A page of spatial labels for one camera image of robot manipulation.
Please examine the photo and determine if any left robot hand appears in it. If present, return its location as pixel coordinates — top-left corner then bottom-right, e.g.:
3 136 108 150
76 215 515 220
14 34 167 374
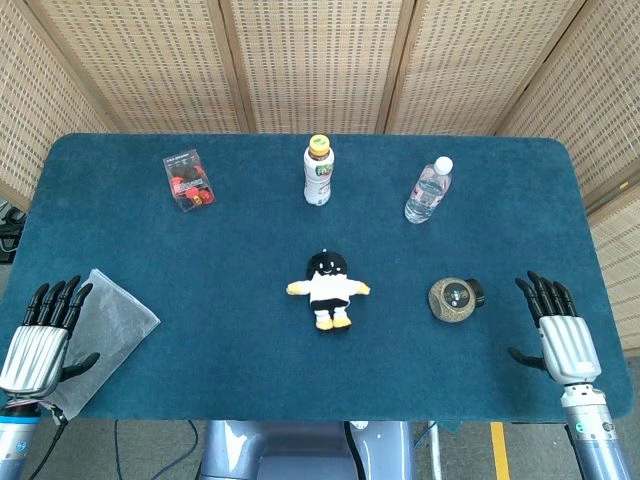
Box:
0 275 101 400

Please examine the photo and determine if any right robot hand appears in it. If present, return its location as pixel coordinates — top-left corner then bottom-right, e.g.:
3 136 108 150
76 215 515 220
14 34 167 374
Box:
508 270 603 386

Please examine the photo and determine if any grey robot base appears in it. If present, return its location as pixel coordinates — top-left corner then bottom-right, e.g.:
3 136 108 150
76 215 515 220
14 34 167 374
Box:
198 419 417 480

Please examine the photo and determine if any black white plush toy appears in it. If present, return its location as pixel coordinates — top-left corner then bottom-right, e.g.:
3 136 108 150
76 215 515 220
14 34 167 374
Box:
286 248 372 333

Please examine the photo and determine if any grey folded cloth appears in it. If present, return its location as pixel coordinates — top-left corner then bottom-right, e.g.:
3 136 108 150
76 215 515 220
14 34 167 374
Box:
43 268 162 421

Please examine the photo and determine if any black office chair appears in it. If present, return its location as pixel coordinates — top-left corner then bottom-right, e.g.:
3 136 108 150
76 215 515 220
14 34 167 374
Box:
0 199 27 264

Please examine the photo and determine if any round speckled speaker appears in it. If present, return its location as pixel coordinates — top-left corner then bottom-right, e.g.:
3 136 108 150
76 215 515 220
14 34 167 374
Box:
427 277 488 322

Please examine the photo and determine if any clear water bottle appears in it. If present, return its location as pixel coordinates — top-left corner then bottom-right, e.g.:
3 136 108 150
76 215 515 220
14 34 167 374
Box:
403 156 455 225

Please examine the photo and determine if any clear box with red items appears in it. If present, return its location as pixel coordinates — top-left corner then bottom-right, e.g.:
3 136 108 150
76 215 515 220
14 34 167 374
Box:
162 149 218 214

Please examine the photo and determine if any blue table mat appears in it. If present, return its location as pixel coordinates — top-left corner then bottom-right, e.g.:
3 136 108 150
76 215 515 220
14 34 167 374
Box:
0 132 634 424

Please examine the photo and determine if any yellow cap drink bottle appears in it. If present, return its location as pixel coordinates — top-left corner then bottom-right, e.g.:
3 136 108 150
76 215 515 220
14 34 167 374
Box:
302 134 335 207

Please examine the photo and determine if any woven folding screen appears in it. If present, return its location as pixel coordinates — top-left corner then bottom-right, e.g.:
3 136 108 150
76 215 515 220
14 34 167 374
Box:
0 0 640 354

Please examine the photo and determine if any black cable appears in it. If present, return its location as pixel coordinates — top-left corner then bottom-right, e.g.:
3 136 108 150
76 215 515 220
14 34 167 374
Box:
27 418 201 480

